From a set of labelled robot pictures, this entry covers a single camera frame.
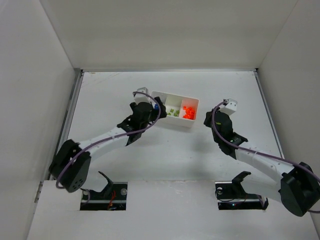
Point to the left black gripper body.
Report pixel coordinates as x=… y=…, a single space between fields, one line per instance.
x=157 y=110

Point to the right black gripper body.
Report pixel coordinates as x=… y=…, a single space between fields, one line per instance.
x=210 y=120

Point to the large orange round lego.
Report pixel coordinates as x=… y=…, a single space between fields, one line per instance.
x=190 y=112

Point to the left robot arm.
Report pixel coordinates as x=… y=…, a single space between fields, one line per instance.
x=70 y=166

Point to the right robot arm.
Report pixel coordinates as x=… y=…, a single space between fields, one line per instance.
x=292 y=184

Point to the green arch lego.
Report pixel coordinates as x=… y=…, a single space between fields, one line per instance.
x=176 y=113

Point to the white three-compartment container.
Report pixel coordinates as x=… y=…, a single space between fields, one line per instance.
x=177 y=102

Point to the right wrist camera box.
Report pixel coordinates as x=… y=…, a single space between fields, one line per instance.
x=229 y=106

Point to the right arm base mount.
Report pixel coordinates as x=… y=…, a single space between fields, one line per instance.
x=231 y=196

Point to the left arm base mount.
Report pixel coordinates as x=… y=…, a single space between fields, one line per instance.
x=112 y=198

